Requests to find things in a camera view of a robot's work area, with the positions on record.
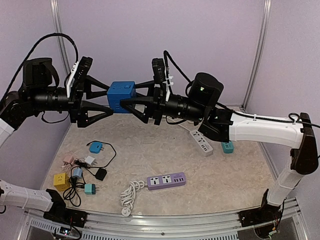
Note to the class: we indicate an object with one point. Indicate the teal power strip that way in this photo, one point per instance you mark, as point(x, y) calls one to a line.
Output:
point(228, 147)

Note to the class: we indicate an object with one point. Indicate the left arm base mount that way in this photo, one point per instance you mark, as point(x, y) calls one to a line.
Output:
point(68, 216)

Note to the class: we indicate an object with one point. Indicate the right aluminium frame post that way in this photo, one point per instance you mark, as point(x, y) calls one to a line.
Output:
point(258, 53)

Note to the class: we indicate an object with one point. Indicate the front aluminium rail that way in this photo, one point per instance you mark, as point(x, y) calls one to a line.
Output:
point(212, 226)

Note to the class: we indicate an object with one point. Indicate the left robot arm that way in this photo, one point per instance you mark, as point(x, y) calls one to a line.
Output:
point(39, 93)

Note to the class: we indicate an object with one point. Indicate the left aluminium frame post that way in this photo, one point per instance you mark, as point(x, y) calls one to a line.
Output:
point(70, 71)

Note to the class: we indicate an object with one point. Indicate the pink charger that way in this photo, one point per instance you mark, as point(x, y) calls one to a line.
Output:
point(68, 161)

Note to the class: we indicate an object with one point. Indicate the blue cube socket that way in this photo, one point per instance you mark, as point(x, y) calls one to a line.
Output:
point(118, 91)

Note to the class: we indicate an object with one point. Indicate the aluminium frame post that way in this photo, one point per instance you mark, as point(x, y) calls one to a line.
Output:
point(70, 71)
point(258, 53)

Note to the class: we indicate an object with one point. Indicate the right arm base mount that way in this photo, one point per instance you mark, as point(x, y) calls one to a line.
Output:
point(258, 216)

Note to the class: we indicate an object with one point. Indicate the yellow cube socket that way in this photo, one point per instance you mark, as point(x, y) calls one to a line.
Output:
point(61, 182)

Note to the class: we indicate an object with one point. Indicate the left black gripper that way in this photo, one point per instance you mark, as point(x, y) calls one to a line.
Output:
point(77, 107)

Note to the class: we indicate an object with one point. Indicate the purple power strip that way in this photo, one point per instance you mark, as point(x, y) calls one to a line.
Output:
point(128, 196)

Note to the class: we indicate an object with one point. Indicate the pale blue round charger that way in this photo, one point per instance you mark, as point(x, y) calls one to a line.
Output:
point(77, 173)

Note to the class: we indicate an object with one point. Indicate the black charger with cable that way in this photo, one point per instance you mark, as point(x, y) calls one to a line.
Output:
point(99, 172)

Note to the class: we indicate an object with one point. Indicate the white wall charger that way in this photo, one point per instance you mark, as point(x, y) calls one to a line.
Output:
point(90, 161)

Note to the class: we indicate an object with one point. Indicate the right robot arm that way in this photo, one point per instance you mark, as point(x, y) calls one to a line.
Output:
point(222, 124)

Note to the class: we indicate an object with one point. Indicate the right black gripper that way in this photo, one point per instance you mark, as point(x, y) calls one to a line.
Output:
point(154, 106)

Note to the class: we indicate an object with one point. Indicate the light blue flat charger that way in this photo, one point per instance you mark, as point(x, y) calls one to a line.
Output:
point(96, 147)

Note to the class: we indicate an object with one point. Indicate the teal charger with cable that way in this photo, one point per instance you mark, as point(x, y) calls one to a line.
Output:
point(71, 193)

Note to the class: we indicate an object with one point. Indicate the white power strip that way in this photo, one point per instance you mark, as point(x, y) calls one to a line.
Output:
point(196, 137)

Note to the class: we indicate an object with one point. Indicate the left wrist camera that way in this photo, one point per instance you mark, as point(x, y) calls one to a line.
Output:
point(78, 74)

